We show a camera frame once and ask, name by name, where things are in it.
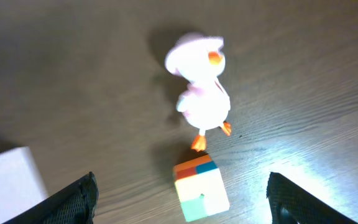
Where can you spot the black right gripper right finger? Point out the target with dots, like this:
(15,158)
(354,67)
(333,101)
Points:
(289,203)

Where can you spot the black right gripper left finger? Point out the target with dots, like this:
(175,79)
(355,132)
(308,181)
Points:
(75,204)

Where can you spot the colourful puzzle cube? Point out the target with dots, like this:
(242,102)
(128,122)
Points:
(200,188)

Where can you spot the white duck toy pink hat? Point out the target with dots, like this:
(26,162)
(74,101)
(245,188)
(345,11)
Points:
(205,104)

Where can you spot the pink open cardboard box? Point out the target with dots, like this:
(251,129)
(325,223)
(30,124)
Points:
(21,186)

